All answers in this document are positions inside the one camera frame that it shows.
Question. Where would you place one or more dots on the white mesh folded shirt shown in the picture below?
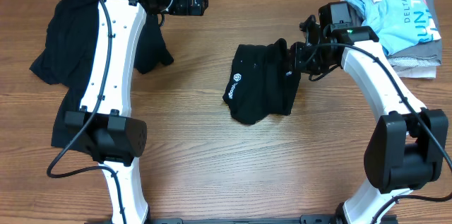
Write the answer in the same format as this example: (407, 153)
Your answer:
(420, 70)

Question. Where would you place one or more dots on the dark grey folded shirt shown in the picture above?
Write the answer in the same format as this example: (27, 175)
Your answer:
(406, 29)

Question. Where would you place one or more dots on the black shirt on pile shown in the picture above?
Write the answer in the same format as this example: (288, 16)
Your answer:
(69, 50)

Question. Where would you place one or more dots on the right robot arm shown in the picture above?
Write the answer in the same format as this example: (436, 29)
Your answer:
(407, 149)

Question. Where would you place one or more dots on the black t-shirt with logo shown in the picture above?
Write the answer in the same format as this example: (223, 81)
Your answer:
(259, 85)

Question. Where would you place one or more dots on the light blue folded t-shirt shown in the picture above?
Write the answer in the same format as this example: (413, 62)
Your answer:
(399, 24)

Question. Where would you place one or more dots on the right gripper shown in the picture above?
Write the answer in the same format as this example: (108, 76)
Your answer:
(296, 50)

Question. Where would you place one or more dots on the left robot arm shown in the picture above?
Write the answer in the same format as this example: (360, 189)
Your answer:
(103, 125)

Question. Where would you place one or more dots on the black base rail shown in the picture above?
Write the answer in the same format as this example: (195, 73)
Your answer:
(240, 220)

